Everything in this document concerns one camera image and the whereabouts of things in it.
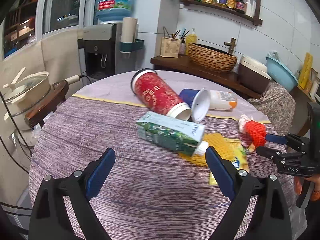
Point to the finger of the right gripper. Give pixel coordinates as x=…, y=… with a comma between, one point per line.
x=268, y=152
x=276, y=139

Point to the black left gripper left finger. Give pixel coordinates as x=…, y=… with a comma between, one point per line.
x=49, y=217

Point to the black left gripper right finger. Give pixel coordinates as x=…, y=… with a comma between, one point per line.
x=270, y=218

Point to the white orange drink bottle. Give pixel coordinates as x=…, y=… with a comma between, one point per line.
x=224, y=101

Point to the blue yogurt cup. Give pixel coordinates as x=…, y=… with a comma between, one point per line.
x=198, y=101

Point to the wooden side shelf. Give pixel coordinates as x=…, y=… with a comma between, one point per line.
x=300, y=123

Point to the yellow snack bag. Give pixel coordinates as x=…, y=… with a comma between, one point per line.
x=229, y=149

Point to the paisley patterned cloth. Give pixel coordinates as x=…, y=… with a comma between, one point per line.
x=278, y=105

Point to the crumpled white tissue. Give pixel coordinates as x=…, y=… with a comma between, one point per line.
x=242, y=123

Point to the white microwave oven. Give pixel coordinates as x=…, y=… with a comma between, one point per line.
x=314, y=88

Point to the light blue plastic basin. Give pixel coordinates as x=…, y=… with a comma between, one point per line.
x=281, y=74

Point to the yellow cylindrical roll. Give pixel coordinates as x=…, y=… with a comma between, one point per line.
x=305, y=72

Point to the brown white lidded bin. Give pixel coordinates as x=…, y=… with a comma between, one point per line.
x=253, y=74

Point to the dark wooden counter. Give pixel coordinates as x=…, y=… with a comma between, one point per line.
x=182, y=64

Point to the green white milk carton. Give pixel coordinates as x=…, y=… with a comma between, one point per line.
x=173, y=134

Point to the brass faucet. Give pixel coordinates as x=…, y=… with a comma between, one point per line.
x=231, y=44

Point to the woven basket sink bowl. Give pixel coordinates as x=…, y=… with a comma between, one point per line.
x=211, y=58

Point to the cream cooking pot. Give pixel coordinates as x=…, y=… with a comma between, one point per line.
x=23, y=94

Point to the dark wooden stool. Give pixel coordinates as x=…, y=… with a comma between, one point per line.
x=49, y=104

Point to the red paper cup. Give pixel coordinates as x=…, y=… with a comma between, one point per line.
x=158, y=96

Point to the yellow soap dispenser bottle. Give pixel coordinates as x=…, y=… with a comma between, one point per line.
x=190, y=39

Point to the beige utensil holder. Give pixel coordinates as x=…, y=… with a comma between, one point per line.
x=170, y=47

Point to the grey water dispenser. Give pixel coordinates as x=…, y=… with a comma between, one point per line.
x=103, y=58

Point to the paper cup stack holder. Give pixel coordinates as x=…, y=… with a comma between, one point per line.
x=128, y=41

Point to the blue water jug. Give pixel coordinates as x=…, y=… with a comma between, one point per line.
x=112, y=10

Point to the wooden wall shelf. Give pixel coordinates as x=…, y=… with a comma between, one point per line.
x=222, y=5

